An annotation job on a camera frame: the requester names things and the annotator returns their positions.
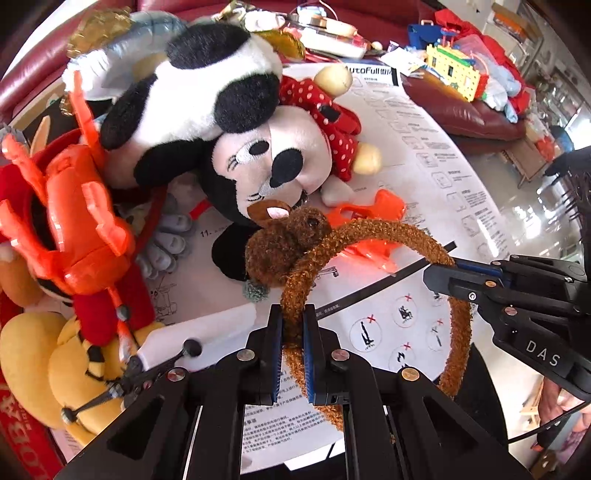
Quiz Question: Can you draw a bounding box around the person's right forearm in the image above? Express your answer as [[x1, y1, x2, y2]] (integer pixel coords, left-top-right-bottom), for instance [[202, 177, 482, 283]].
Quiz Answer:
[[538, 376, 591, 462]]

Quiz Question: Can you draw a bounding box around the white instruction sheet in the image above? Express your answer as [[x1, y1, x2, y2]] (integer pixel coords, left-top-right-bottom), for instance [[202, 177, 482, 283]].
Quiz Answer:
[[48, 62, 513, 469]]

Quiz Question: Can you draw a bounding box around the light blue cloth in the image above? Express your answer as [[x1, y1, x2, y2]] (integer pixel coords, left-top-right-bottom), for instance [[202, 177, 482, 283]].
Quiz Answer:
[[482, 60, 525, 123]]

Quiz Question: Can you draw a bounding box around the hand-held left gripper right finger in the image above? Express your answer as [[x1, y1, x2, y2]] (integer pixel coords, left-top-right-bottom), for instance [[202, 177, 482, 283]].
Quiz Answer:
[[302, 305, 536, 480]]

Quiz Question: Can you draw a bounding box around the mouse plush polka-dot dress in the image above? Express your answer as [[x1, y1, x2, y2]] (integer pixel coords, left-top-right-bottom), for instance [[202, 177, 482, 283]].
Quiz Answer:
[[198, 65, 384, 283]]

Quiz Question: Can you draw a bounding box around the dark red leather sofa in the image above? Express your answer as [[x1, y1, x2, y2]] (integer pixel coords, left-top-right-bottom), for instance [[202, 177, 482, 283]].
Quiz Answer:
[[0, 0, 527, 144]]

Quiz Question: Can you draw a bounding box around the pale grey toy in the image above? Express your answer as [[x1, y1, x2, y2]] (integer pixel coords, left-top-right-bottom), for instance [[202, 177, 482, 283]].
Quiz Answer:
[[136, 194, 194, 280]]

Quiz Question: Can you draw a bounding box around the small wooden stand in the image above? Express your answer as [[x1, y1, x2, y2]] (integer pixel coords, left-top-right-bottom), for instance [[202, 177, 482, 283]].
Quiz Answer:
[[519, 381, 544, 428]]

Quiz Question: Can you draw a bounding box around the red and black plush toy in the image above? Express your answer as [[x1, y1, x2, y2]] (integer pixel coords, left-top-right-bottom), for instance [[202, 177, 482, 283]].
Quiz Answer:
[[0, 129, 169, 347]]

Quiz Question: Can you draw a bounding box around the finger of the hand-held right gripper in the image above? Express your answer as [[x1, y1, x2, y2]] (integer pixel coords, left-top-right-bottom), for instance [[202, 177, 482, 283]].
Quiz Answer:
[[422, 265, 591, 324], [455, 256, 591, 289]]

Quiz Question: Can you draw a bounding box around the orange plastic toy gun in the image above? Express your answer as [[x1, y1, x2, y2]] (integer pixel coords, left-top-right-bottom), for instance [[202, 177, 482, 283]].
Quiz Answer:
[[327, 188, 408, 278]]

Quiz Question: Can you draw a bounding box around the yellow building block toy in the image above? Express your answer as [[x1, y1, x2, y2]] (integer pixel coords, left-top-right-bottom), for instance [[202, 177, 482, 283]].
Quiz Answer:
[[424, 44, 491, 103]]

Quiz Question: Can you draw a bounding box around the white flat packet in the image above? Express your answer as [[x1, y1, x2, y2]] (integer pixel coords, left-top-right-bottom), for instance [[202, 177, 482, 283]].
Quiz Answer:
[[300, 31, 372, 58]]

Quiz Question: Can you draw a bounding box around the blue plastic toy box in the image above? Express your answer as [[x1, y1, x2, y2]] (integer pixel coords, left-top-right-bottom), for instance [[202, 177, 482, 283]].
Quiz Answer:
[[406, 19, 462, 52]]

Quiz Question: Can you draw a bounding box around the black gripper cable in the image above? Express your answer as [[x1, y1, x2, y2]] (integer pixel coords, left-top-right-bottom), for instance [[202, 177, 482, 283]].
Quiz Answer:
[[508, 401, 587, 448]]

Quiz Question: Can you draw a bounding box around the black printed box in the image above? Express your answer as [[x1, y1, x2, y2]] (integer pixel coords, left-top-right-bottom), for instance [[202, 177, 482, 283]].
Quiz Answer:
[[23, 99, 84, 148]]

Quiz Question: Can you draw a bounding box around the white printed card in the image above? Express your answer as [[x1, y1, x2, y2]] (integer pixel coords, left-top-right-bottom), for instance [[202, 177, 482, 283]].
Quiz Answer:
[[379, 46, 426, 78]]

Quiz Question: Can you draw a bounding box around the panda plush toy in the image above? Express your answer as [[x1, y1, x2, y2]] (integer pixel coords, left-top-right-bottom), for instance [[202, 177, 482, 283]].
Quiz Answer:
[[99, 22, 283, 190]]

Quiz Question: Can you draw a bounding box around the clear plastic container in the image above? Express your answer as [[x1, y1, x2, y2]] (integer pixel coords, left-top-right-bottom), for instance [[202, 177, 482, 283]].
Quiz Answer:
[[293, 4, 358, 35]]

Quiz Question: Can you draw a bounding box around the gold foil piece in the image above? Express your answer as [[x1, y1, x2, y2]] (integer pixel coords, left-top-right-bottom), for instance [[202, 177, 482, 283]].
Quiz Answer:
[[66, 8, 134, 58], [261, 28, 306, 62]]

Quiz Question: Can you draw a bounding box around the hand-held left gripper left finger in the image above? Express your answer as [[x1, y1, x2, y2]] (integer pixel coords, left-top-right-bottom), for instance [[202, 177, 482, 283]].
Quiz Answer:
[[53, 305, 283, 480]]

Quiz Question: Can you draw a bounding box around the small white plush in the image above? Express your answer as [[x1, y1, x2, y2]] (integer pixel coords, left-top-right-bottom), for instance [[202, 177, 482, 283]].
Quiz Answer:
[[245, 9, 288, 34]]

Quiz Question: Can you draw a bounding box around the orange plastic horse toy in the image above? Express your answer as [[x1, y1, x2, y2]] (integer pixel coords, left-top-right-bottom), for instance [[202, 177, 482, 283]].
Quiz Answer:
[[0, 69, 137, 365]]

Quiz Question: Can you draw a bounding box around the brown fuzzy bear headband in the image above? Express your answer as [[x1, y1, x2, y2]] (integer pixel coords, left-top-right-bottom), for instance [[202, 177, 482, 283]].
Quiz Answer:
[[244, 207, 472, 432]]

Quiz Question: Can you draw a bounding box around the red printed gift box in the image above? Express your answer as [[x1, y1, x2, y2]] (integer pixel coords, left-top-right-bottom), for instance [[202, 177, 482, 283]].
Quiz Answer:
[[0, 364, 63, 480]]

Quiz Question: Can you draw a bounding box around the silver foil balloon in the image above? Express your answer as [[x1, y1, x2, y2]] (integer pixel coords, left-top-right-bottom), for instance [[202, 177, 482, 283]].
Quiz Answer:
[[65, 10, 188, 104]]

